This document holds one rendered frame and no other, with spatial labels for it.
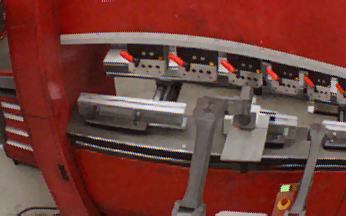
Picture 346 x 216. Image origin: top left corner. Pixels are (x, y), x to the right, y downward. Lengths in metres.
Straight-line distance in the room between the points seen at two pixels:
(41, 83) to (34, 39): 0.28
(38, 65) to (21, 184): 1.57
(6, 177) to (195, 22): 2.15
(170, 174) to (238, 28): 0.85
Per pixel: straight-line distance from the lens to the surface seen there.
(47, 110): 2.84
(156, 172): 3.03
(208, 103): 2.12
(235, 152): 2.69
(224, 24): 2.51
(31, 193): 3.98
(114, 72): 3.22
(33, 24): 2.51
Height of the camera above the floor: 3.00
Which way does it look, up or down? 44 degrees down
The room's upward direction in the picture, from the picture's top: 6 degrees counter-clockwise
